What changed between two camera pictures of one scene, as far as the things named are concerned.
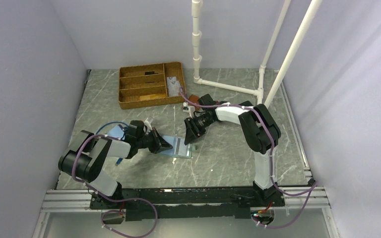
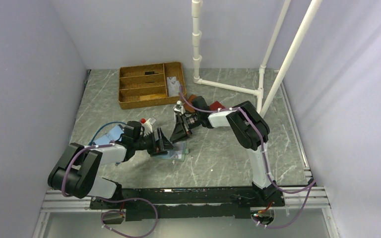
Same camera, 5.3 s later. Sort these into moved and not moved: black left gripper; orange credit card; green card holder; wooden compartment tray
Moved: green card holder
Not moved: orange credit card; wooden compartment tray; black left gripper
